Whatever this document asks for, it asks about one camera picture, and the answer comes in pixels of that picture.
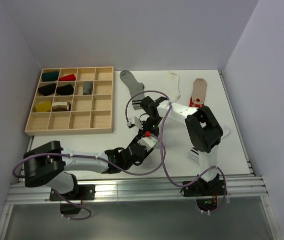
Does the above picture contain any grey sock with black stripes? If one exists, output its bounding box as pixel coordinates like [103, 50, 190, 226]
[120, 70, 145, 110]

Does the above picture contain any wooden compartment tray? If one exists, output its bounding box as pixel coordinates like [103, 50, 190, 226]
[25, 66, 114, 136]

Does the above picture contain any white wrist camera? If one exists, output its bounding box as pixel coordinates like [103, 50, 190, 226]
[127, 116, 143, 130]
[137, 131, 157, 151]

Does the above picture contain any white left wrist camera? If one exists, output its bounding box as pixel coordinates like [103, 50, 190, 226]
[137, 131, 157, 151]

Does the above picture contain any white sock with black stripes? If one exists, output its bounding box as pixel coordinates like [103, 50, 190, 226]
[188, 123, 230, 164]

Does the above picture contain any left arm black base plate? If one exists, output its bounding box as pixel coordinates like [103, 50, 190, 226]
[62, 184, 96, 201]

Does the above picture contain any rolled dark sock in tray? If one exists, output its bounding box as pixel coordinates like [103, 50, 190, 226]
[38, 83, 56, 96]

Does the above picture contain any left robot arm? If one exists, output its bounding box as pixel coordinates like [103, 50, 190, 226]
[24, 136, 157, 200]

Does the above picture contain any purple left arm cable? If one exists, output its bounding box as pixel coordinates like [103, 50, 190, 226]
[12, 133, 166, 221]

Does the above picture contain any rolled yellow sock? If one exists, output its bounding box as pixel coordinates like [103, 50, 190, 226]
[35, 101, 52, 113]

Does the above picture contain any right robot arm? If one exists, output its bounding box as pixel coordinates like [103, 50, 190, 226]
[140, 96, 223, 195]

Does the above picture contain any rolled green sock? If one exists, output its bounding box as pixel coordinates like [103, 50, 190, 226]
[41, 71, 59, 82]

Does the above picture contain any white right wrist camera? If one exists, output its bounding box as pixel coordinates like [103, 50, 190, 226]
[127, 116, 143, 130]

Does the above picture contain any rolled black sock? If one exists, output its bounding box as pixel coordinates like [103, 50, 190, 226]
[56, 84, 74, 96]

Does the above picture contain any rolled brown white sock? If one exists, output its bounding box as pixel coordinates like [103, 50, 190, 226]
[52, 101, 71, 112]

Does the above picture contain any plain white sock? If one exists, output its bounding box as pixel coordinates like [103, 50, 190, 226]
[162, 71, 181, 103]

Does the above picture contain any beige red reindeer sock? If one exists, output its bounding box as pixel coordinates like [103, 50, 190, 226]
[189, 78, 207, 108]

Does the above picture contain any rolled red sock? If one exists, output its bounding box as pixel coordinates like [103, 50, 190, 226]
[59, 74, 76, 82]

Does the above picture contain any dark grey sock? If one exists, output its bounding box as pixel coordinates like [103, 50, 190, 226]
[83, 81, 93, 95]

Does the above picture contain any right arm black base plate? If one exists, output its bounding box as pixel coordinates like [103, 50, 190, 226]
[180, 178, 226, 197]

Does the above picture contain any aluminium extrusion rail frame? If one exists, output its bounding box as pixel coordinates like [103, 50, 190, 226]
[0, 70, 282, 240]

